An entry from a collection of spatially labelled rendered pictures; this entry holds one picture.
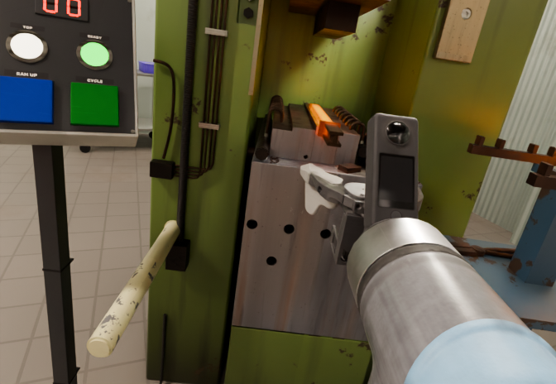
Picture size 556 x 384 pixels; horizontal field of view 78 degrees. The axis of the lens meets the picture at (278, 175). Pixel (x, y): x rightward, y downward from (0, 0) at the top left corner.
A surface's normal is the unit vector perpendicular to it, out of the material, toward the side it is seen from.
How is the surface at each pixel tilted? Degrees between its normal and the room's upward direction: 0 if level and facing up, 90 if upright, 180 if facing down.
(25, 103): 60
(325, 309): 90
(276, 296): 90
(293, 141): 90
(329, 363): 90
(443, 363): 47
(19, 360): 0
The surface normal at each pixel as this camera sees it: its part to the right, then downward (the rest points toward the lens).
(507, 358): -0.02, -0.93
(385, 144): 0.11, -0.21
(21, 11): 0.43, -0.16
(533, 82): -0.92, 0.00
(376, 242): -0.59, -0.77
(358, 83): 0.00, 0.33
